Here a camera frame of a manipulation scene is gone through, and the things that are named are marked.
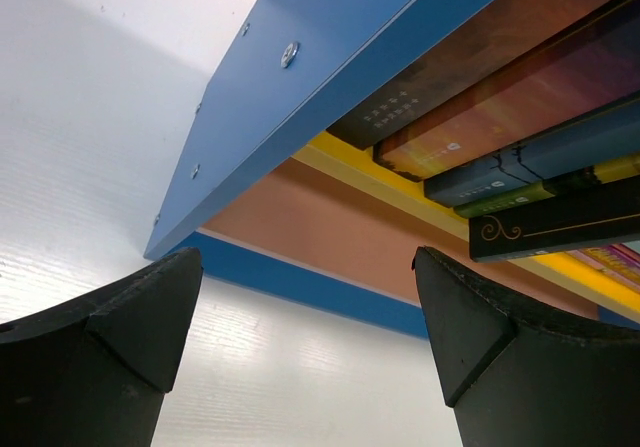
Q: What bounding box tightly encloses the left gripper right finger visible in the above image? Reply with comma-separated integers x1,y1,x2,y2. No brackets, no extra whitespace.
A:
413,247,639,446

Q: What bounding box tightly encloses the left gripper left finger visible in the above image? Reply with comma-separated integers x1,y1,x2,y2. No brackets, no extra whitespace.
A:
1,248,203,446

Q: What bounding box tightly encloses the Three Days to See book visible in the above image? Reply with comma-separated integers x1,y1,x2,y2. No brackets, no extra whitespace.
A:
468,177,639,262

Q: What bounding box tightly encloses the Animal Farm landscape book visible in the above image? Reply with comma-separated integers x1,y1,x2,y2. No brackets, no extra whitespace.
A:
453,152,639,219

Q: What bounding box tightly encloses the A Tale of Two Cities book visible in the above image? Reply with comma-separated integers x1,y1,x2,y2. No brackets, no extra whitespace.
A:
327,0,622,150

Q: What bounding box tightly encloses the Nineteen Eighty-Four blue book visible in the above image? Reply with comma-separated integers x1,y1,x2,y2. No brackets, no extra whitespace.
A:
423,93,639,208

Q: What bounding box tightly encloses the Jane Eyre blue book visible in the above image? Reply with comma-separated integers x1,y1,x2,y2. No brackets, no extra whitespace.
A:
374,19,639,181

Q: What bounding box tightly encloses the red book in stack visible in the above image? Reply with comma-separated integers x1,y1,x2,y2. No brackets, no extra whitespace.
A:
568,244,639,291

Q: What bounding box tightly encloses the blue wooden bookshelf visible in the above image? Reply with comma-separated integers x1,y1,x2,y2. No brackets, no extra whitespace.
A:
143,0,640,341

